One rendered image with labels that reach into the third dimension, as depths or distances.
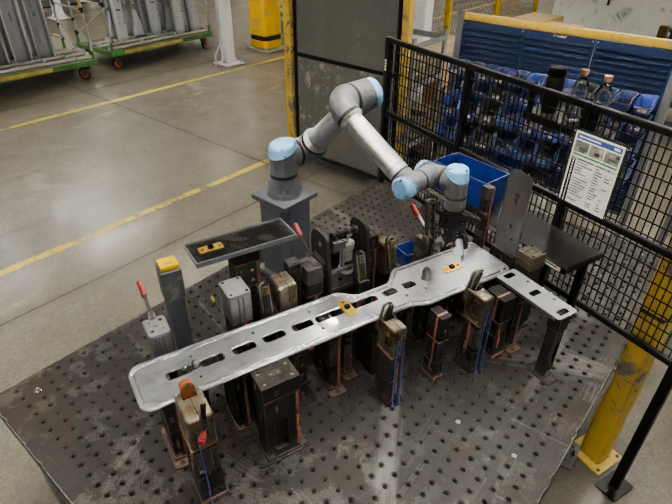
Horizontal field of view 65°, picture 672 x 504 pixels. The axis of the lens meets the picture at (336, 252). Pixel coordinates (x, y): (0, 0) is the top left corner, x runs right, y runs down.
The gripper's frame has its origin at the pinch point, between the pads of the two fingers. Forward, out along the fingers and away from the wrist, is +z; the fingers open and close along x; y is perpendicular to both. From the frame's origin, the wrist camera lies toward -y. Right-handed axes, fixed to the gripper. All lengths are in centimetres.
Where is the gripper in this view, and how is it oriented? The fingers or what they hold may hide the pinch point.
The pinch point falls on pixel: (454, 251)
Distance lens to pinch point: 199.4
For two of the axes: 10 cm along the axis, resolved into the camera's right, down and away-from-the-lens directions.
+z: 0.5, 8.1, 5.9
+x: 5.1, 4.9, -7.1
